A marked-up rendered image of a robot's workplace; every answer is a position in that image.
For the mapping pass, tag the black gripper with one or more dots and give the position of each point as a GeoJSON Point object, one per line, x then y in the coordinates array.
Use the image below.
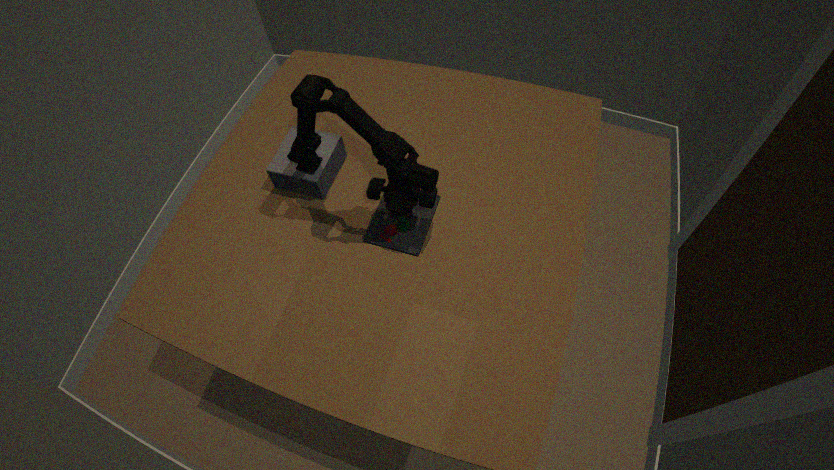
{"type": "Point", "coordinates": [375, 187]}

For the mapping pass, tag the green gear with tall hub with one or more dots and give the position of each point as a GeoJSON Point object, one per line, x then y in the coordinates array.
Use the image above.
{"type": "Point", "coordinates": [403, 225]}

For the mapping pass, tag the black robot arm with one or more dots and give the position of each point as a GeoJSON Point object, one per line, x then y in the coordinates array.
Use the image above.
{"type": "Point", "coordinates": [389, 148]}

